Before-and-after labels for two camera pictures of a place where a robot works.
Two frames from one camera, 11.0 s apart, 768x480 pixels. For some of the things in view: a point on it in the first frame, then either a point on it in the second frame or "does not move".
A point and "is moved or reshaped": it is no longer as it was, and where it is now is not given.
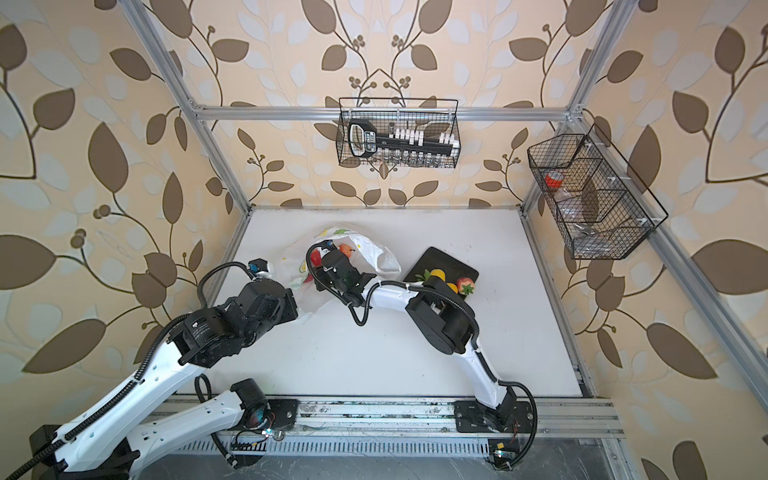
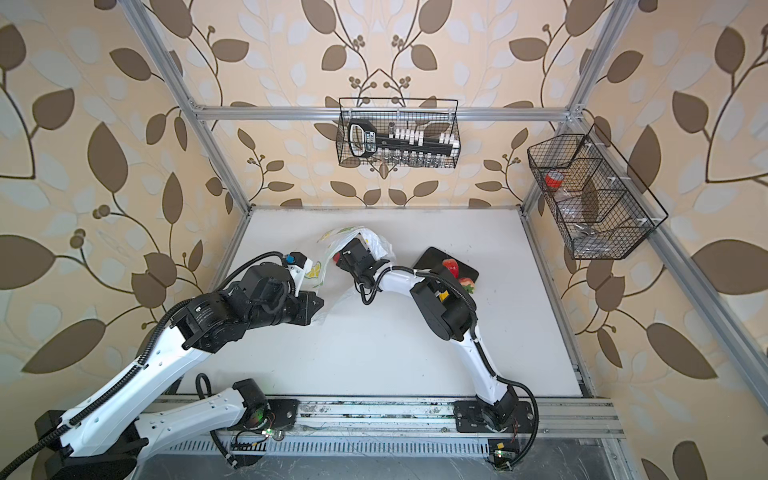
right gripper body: [325, 281] to [345, 265]
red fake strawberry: [465, 285] does not move
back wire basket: [399, 132] does not move
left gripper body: [286, 310] to [298, 308]
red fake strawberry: [316, 258] to [452, 266]
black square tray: [433, 259] does not move
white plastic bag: [370, 258] is moved or reshaped
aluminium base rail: [310, 428] does not move
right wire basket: [599, 206] does not move
